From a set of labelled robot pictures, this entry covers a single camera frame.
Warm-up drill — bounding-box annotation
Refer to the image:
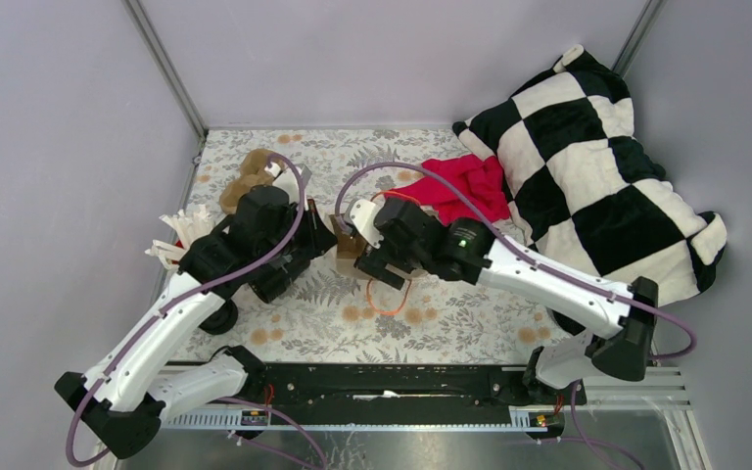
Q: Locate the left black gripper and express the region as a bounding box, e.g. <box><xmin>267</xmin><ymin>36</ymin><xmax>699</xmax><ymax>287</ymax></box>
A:
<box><xmin>258</xmin><ymin>198</ymin><xmax>340</xmax><ymax>264</ymax></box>

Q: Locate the beige paper bag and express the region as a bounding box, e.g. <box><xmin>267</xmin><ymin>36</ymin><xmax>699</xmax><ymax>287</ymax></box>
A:
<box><xmin>327</xmin><ymin>189</ymin><xmax>424</xmax><ymax>318</ymax></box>

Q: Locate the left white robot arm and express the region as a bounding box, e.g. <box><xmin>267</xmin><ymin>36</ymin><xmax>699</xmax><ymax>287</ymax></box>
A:
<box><xmin>54</xmin><ymin>186</ymin><xmax>336</xmax><ymax>459</ymax></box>

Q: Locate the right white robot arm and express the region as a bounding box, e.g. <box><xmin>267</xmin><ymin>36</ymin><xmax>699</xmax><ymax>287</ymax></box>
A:
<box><xmin>339</xmin><ymin>198</ymin><xmax>658</xmax><ymax>403</ymax></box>

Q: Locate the brown pulp cup carrier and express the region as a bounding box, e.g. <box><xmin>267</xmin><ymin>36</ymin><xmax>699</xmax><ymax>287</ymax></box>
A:
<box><xmin>219</xmin><ymin>149</ymin><xmax>283</xmax><ymax>214</ymax></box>

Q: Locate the red cloth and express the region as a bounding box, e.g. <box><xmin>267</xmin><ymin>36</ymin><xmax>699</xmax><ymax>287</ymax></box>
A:
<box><xmin>388</xmin><ymin>154</ymin><xmax>511</xmax><ymax>225</ymax></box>

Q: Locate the floral table mat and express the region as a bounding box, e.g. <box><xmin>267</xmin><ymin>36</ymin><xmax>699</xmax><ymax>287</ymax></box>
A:
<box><xmin>173</xmin><ymin>129</ymin><xmax>566</xmax><ymax>364</ymax></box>

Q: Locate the black white checkered blanket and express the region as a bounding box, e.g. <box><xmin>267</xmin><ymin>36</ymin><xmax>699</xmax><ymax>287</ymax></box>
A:
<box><xmin>452</xmin><ymin>45</ymin><xmax>728</xmax><ymax>306</ymax></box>

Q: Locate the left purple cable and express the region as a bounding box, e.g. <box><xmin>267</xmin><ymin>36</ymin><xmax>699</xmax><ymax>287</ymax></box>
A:
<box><xmin>64</xmin><ymin>153</ymin><xmax>332</xmax><ymax>470</ymax></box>

